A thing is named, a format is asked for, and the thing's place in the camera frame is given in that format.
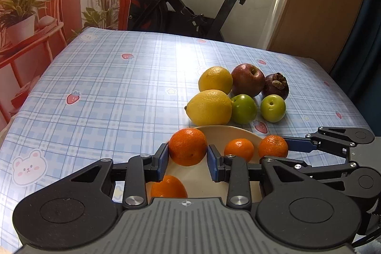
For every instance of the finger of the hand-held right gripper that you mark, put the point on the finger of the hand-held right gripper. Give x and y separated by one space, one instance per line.
297 144
321 168

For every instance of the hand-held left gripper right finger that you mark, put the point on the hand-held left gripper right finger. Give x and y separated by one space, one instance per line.
212 163

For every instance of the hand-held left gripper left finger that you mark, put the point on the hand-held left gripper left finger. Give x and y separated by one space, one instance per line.
163 160

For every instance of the cream round plate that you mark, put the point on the cream round plate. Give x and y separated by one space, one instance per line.
202 179

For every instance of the orange tangerine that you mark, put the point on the orange tangerine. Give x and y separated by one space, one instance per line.
272 147
187 147
168 187
238 149

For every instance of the small green apple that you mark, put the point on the small green apple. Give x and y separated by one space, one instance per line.
273 108
244 108

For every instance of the yellow lemon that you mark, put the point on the yellow lemon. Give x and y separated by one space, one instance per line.
215 79
209 107

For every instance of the dark purple mangosteen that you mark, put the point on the dark purple mangosteen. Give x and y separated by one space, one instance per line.
275 87

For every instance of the red apple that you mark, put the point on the red apple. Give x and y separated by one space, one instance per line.
247 80

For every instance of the blue plaid tablecloth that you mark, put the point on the blue plaid tablecloth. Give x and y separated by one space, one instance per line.
104 78

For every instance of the dark blue curtain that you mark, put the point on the dark blue curtain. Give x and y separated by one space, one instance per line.
366 48

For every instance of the wooden cabinet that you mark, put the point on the wooden cabinet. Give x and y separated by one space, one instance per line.
321 4

